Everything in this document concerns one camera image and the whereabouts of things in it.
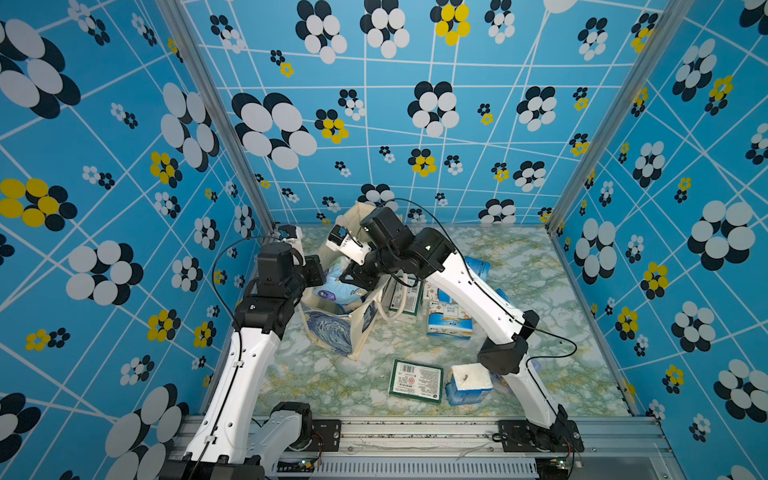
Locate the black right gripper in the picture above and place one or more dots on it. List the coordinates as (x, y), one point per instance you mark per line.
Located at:
(361, 279)

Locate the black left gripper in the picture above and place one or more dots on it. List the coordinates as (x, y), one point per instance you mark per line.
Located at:
(312, 264)

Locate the cream canvas tote bag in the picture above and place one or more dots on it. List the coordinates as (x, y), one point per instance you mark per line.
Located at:
(339, 316)

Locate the blue tissue pack white top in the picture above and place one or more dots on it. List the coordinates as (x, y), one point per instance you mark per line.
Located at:
(468, 384)

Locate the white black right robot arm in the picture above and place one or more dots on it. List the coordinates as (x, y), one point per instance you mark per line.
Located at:
(431, 256)

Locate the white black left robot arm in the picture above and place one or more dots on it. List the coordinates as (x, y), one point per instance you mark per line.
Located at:
(221, 447)

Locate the white blue printed tissue pack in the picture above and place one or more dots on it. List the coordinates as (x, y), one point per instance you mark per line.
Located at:
(432, 293)

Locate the green white tissue pack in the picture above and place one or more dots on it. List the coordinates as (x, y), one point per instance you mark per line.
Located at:
(409, 289)

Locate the blue tissue pack rear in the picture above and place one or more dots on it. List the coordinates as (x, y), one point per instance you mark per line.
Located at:
(479, 267)

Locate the colourful small tissue pack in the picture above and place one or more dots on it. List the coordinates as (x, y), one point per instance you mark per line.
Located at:
(448, 320)

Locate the green flat tissue pack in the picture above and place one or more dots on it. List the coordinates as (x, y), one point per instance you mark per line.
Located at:
(416, 381)

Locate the purple tissue pack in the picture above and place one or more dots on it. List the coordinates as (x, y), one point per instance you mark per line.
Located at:
(526, 379)

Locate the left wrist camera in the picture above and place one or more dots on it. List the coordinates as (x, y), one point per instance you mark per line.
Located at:
(292, 235)

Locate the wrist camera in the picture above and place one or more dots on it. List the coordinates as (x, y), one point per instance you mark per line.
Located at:
(292, 235)
(340, 240)

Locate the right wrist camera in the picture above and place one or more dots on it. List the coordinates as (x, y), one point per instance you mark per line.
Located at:
(340, 240)

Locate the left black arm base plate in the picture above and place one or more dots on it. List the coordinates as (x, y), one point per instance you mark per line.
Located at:
(324, 436)

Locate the aluminium front rail frame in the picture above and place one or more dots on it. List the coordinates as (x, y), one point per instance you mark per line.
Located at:
(462, 448)

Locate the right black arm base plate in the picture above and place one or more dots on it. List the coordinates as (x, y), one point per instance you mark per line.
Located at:
(523, 436)

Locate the left aluminium corner post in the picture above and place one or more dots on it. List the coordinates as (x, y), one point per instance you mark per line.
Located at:
(179, 26)

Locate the aluminium corner post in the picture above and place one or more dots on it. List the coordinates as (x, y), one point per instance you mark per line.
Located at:
(179, 26)
(669, 23)

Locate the right aluminium corner post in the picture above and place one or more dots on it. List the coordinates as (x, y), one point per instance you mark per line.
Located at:
(669, 23)

